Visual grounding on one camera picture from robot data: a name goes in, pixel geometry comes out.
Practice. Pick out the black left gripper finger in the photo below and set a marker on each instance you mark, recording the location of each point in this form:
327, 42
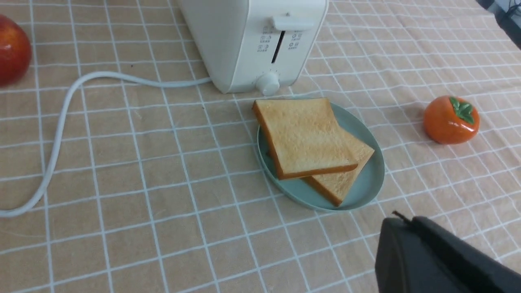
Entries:
419, 256

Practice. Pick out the toast slice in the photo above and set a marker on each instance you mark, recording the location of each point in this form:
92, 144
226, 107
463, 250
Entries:
304, 137
331, 186

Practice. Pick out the white two-slot toaster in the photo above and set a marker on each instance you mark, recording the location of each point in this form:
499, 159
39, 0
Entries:
254, 45

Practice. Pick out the light blue plate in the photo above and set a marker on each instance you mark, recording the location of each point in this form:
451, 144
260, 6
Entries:
365, 186

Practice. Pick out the orange persimmon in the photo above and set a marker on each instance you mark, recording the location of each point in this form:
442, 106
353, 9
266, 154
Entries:
450, 120

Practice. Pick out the orange checkered tablecloth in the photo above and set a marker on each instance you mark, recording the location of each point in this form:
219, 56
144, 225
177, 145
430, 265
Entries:
160, 190

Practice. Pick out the red apple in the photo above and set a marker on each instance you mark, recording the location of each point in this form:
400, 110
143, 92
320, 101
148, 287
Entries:
15, 52

